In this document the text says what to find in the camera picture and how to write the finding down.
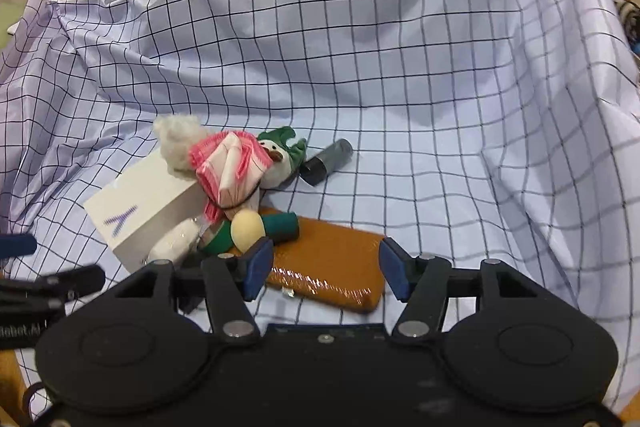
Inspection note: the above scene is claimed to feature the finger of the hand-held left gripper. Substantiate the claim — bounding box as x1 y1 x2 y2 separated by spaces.
0 265 107 314
0 233 39 261

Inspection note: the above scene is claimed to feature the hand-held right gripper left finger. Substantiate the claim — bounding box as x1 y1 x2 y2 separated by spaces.
112 237 275 346

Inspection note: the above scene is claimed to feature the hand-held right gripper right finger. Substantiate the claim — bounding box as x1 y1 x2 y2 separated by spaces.
378 237 551 346

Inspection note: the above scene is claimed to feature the pink and white cloth bundle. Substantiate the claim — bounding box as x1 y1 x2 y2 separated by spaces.
189 130 274 224

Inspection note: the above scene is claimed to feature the white fluffy plush toy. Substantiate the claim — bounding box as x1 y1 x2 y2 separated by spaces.
152 114 204 176

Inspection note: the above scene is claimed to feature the brown leather case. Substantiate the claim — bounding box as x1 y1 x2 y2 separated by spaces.
257 207 389 313

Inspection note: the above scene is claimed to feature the clear packet of white cotton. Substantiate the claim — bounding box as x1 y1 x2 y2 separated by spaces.
147 214 212 266

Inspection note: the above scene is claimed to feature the green and white duck plush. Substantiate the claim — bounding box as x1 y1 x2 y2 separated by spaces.
257 126 309 190

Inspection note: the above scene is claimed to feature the white cardboard box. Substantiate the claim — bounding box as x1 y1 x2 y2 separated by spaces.
82 152 212 271

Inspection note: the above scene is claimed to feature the grey cylinder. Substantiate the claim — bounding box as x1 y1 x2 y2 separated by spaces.
299 138 355 187

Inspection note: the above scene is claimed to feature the checked light purple sheet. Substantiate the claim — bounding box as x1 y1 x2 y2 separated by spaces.
0 0 640 415

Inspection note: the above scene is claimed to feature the striped fabric item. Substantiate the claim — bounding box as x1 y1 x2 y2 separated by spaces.
614 0 640 58

